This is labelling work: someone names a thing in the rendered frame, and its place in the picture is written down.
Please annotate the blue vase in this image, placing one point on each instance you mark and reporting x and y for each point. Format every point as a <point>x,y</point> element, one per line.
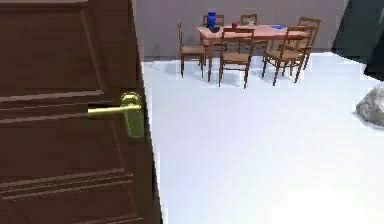
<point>211,19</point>

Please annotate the dark green black cupboard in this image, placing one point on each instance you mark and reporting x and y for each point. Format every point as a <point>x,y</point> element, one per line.
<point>361,33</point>

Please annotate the black bowl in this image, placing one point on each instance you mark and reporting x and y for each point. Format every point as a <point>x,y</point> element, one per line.
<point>214,29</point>

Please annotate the dark brown room door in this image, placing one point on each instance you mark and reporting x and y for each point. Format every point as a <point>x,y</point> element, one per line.
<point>60,140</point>

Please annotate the blue plate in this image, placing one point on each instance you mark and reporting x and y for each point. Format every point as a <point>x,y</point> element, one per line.
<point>278,26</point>

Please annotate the white bowl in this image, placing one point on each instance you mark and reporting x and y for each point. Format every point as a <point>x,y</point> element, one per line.
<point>250,23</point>

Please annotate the grey rock-like lump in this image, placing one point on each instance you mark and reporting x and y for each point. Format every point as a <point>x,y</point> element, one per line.
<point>372,106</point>

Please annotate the pale red dining table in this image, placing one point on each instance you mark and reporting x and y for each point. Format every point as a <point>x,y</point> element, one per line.
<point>266,32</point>

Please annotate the red cup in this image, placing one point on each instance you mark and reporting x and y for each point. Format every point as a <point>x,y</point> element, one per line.
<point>234,24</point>

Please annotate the brown wooden chair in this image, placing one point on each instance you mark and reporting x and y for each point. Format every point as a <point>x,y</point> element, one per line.
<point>236,56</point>
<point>286,55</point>
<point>191,50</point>
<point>249,18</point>
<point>220,19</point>
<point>309,25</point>

